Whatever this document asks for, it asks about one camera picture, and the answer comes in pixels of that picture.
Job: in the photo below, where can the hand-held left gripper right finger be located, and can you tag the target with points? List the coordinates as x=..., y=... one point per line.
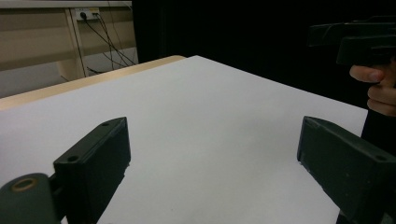
x=345, y=161

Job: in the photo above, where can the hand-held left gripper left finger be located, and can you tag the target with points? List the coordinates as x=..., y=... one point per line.
x=93, y=168

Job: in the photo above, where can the black curtain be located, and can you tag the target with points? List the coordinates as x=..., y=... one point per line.
x=249, y=37

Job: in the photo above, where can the beige wall post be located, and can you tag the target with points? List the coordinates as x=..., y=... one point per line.
x=74, y=43

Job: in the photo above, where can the white wall power socket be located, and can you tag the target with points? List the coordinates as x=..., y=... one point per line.
x=86, y=13

